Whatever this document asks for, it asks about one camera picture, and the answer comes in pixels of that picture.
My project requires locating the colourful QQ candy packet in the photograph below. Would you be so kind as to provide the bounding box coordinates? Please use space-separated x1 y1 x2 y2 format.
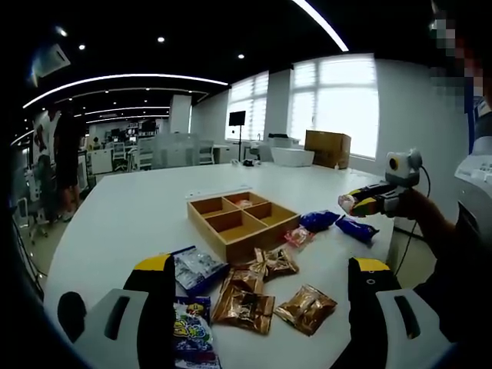
172 295 223 369

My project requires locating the person's black shirt torso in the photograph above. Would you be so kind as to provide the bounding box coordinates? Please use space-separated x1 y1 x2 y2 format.
395 214 492 343

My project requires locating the blue Oreo cookie pack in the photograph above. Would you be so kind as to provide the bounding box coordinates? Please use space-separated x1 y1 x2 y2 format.
334 214 381 247
298 209 341 234

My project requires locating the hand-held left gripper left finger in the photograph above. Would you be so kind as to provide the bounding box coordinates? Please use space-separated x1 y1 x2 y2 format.
71 253 178 369

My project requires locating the straight ceiling light strip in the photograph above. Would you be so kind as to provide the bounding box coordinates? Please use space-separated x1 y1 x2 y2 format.
291 0 350 52

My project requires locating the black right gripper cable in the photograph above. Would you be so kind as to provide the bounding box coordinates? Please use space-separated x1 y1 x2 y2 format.
391 163 431 278

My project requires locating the long white strip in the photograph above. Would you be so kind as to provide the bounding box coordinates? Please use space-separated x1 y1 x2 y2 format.
185 185 253 200

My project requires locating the curved ceiling light strip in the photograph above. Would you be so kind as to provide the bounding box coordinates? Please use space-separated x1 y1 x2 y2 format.
22 73 228 109

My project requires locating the white printer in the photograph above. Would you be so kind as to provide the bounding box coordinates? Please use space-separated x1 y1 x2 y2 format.
268 133 300 149

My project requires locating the wooden divided container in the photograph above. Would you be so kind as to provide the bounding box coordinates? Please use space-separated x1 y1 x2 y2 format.
187 191 301 264

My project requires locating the person's right hand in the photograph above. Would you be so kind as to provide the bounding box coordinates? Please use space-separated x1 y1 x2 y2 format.
397 187 444 232

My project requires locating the white chest-worn device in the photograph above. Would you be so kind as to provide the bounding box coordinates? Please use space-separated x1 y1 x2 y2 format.
453 136 492 231

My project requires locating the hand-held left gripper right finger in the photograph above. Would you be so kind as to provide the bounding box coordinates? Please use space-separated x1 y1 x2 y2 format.
347 255 454 369

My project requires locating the black computer mouse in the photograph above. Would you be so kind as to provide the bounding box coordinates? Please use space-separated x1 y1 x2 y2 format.
57 291 88 344

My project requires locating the white table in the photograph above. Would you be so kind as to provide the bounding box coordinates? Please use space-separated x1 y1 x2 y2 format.
44 161 397 369

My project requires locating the wide window with blinds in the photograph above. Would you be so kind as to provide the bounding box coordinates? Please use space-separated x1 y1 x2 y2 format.
291 53 380 158

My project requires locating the clear blue QQ candy packet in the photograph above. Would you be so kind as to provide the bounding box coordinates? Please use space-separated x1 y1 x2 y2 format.
159 245 230 297

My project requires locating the white plastic tub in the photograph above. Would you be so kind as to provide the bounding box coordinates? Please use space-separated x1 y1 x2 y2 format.
270 148 315 168

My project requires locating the ceiling air conditioner unit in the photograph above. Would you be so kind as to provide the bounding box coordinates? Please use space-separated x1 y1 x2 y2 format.
32 44 72 78

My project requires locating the narrow window with blinds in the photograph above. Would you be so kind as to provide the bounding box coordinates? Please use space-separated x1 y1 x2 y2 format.
229 71 269 140

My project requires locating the brown cardboard box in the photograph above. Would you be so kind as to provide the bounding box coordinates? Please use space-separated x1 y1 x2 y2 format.
304 129 351 170

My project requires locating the black television on stand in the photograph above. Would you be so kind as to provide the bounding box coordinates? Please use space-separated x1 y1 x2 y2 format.
228 110 247 162

